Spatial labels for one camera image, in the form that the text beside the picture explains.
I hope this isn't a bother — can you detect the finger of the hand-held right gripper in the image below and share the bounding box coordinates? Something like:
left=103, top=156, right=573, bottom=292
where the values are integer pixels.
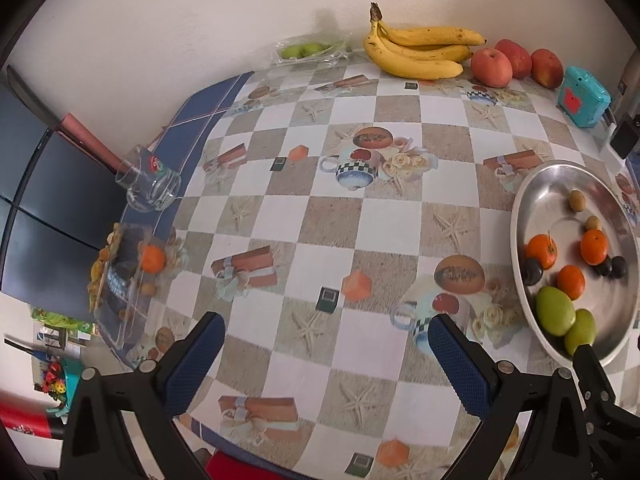
left=571, top=342, right=640, bottom=480

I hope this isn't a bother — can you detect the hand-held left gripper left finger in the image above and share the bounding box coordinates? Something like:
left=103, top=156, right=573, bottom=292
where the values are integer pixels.
left=59, top=311, right=227, bottom=480

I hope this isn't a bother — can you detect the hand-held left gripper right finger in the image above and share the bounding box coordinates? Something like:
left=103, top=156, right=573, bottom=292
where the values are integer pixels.
left=427, top=313, right=590, bottom=480

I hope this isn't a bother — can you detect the small green jujube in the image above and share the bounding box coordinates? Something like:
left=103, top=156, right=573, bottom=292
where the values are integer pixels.
left=565, top=308, right=597, bottom=356

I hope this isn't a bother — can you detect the large green jujube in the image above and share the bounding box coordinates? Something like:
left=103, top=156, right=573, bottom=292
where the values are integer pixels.
left=536, top=286, right=577, bottom=337

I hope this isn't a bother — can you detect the orange tangerine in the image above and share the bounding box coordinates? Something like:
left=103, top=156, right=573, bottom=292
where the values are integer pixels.
left=580, top=229, right=608, bottom=266
left=525, top=234, right=558, bottom=269
left=556, top=265, right=587, bottom=301
left=139, top=245, right=167, bottom=274

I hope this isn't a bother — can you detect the small dark plum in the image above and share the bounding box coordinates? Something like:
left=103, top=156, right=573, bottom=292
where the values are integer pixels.
left=521, top=259, right=544, bottom=286

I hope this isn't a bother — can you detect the large stainless steel plate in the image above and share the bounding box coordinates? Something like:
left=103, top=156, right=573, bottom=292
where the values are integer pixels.
left=510, top=160, right=640, bottom=368

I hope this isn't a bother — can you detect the clear plastic container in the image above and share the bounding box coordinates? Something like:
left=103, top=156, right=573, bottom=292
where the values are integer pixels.
left=89, top=222, right=173, bottom=356

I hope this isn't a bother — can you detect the red fabric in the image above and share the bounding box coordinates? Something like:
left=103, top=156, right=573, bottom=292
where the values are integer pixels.
left=205, top=452, right=291, bottom=480

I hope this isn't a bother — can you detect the teal plastic basket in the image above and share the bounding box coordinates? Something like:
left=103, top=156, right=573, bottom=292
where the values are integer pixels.
left=32, top=357, right=83, bottom=411

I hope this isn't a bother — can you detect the green printed box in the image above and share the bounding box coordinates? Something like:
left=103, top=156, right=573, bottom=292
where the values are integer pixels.
left=31, top=307, right=98, bottom=336

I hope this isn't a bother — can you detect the red cylinder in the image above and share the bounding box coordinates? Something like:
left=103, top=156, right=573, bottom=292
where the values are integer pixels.
left=0, top=400, right=68, bottom=438

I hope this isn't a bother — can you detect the glass mug with red print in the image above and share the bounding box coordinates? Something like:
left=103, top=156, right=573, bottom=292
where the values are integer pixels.
left=115, top=144, right=182, bottom=212

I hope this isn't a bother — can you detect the checkered printed tablecloth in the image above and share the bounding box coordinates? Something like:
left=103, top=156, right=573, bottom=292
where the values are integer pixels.
left=95, top=55, right=640, bottom=480

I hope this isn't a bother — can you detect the dark cabinet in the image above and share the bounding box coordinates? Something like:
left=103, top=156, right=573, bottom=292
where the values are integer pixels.
left=0, top=65, right=131, bottom=313

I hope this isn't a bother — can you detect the pink board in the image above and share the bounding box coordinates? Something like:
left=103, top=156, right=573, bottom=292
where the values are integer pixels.
left=55, top=112, right=126, bottom=173

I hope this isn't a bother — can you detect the black charger block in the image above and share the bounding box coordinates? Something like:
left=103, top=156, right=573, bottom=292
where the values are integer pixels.
left=611, top=114, right=640, bottom=158

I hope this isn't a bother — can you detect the white charger stand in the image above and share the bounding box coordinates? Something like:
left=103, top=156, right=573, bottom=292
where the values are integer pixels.
left=597, top=110, right=618, bottom=153

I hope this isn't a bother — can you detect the teal box with red sticker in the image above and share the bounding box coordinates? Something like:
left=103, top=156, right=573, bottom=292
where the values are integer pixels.
left=556, top=65, right=612, bottom=128

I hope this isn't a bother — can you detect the pink-red apple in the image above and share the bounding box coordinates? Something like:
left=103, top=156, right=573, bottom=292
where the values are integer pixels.
left=470, top=47, right=514, bottom=87

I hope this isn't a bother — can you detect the red apple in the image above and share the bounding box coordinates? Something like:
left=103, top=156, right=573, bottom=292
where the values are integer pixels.
left=530, top=48, right=566, bottom=90
left=495, top=38, right=532, bottom=80

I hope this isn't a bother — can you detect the yellow banana bunch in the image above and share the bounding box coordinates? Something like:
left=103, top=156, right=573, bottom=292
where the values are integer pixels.
left=362, top=2, right=488, bottom=81

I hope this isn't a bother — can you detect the clear plastic bag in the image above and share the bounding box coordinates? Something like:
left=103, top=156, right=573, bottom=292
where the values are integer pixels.
left=272, top=37, right=353, bottom=68

